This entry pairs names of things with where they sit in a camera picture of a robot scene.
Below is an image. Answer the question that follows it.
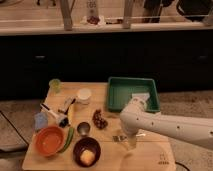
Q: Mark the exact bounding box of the white handled brush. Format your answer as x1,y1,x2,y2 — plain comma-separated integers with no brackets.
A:
40,103,69,128

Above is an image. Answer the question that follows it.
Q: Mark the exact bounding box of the small metal cup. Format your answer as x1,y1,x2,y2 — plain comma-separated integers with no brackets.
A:
77,122,90,136

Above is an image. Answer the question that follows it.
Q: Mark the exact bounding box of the yellow banana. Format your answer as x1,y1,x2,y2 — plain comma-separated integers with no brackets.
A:
67,104,75,125

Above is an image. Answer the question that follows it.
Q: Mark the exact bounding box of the white paper cup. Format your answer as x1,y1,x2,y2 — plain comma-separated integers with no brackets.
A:
77,88,92,105

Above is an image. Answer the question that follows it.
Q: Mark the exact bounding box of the black cable right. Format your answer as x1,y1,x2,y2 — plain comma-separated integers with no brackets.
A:
174,161,191,171

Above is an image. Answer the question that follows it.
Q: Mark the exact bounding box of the wooden post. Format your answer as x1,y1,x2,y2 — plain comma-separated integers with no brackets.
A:
60,0,72,31
122,0,134,29

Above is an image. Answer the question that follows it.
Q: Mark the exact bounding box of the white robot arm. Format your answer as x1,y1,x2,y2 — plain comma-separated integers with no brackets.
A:
119,97,213,150

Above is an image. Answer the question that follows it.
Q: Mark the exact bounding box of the green chili pepper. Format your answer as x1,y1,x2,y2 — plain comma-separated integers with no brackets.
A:
59,127,74,153

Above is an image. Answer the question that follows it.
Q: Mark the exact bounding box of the dark brown bowl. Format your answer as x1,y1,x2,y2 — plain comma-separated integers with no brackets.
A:
73,137,101,167

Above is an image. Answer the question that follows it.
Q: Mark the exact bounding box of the white marker pen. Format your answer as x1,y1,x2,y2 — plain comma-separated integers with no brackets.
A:
58,97,76,114

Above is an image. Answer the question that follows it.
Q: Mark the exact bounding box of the wooden post left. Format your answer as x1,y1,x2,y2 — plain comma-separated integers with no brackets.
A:
60,0,72,31

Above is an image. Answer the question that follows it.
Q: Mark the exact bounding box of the black cable left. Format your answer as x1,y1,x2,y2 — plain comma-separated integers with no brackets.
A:
0,109,30,148

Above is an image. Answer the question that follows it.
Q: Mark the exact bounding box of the white folded napkin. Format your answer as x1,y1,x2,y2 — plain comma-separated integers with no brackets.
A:
132,93,150,102

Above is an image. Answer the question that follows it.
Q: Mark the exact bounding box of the black cable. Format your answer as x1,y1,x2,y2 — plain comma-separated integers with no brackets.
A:
174,161,191,171
0,109,30,148

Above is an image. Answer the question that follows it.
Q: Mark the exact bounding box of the green plastic tray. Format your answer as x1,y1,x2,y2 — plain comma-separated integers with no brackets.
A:
106,77,160,113

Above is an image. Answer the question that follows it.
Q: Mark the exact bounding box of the silver metal fork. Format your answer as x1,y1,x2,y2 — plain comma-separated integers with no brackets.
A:
112,133,146,142

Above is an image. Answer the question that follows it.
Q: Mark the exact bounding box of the bunch of dark grapes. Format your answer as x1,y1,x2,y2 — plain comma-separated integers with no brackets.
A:
92,109,108,129

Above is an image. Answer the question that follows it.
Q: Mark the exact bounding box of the wooden post right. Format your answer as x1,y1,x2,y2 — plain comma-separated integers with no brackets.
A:
122,0,134,29

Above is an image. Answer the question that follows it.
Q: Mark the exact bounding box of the small green cup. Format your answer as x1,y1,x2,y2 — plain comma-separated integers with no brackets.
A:
49,79,61,93

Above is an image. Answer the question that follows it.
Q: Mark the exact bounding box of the white packet with sign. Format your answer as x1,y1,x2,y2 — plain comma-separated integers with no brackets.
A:
81,0,105,26

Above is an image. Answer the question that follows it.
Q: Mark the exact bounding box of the orange plastic bowl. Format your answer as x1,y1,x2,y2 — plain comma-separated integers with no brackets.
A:
35,126,64,157

